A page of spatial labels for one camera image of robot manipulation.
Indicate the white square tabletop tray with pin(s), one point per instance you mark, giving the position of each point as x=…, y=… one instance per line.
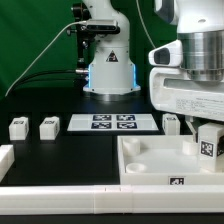
x=163, y=160

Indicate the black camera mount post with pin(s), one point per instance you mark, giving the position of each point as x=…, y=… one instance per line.
x=80, y=13

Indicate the white marker tag board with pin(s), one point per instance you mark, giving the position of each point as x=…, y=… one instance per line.
x=112, y=122

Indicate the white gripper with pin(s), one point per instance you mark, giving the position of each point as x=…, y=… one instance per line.
x=172, y=91

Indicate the white front fence rail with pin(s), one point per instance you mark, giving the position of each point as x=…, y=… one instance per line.
x=111, y=199

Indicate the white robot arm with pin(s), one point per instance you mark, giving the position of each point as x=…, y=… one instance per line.
x=188, y=74

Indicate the white left fence block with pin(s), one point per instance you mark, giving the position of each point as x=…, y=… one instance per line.
x=6, y=159

